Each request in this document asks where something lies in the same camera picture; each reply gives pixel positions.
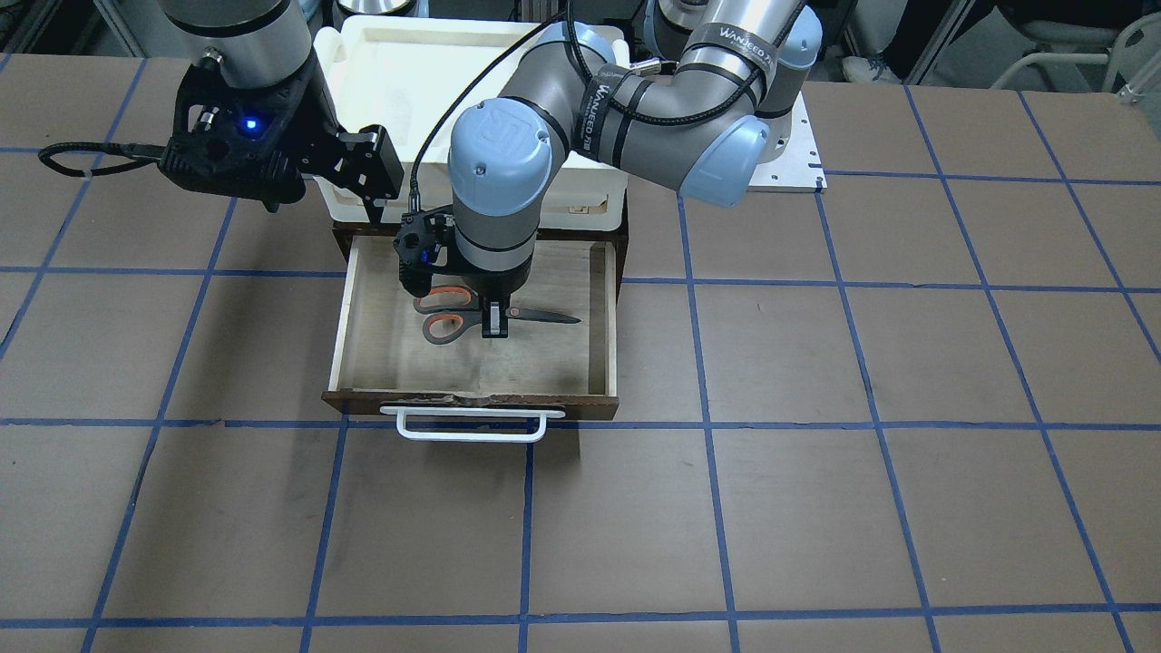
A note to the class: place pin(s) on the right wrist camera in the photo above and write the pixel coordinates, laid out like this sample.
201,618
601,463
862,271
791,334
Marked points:
200,96

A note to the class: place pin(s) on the grey orange handled scissors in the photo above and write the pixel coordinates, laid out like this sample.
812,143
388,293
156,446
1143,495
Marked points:
451,310

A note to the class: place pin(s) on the dark wooden drawer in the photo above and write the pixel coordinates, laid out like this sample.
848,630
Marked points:
476,388

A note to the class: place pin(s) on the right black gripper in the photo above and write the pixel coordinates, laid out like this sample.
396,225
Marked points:
311,119

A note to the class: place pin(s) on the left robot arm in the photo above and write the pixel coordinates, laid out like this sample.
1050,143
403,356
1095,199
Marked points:
724,112

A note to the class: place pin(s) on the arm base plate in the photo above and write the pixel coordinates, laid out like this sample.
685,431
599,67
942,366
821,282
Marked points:
790,161

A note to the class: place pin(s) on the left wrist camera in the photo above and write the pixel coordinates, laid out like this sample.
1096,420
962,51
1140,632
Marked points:
422,235

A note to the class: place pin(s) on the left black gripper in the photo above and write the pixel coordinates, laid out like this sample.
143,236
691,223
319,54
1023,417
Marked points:
492,284

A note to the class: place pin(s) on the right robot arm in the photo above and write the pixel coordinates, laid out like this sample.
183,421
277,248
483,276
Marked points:
263,42

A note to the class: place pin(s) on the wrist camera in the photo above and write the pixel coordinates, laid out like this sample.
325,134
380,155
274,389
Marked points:
422,235
200,96

